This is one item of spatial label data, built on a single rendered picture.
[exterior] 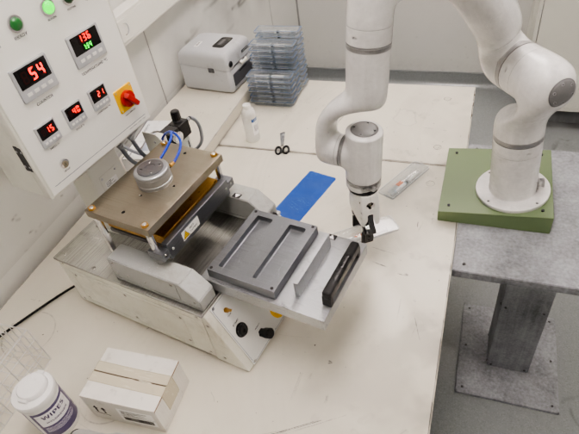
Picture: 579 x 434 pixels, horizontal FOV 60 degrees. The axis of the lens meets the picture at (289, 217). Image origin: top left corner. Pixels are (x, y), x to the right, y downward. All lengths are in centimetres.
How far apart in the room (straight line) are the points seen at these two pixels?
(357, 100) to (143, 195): 50
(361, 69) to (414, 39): 250
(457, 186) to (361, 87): 59
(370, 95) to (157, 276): 58
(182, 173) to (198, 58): 99
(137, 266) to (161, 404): 29
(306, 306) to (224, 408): 31
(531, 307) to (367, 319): 69
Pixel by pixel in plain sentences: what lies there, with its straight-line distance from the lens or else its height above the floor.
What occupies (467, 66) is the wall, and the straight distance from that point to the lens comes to 358.
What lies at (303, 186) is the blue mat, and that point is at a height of 75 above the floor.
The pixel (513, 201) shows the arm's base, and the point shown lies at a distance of 148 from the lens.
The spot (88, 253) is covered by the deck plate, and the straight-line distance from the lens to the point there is 135.
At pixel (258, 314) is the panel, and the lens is 121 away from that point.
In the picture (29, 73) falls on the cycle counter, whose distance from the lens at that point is 108.
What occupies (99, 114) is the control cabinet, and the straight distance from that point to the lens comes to 120.
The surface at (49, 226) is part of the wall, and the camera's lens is 172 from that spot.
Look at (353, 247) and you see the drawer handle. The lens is 105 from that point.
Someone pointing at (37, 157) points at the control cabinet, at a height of 125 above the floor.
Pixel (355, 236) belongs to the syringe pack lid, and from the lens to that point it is 134.
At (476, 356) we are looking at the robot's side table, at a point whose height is 1.
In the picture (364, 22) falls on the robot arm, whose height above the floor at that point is 139.
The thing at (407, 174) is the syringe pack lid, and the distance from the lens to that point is 160.
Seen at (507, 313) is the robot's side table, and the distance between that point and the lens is 182.
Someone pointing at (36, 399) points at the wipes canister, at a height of 89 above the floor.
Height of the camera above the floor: 177
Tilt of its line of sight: 42 degrees down
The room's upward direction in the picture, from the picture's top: 10 degrees counter-clockwise
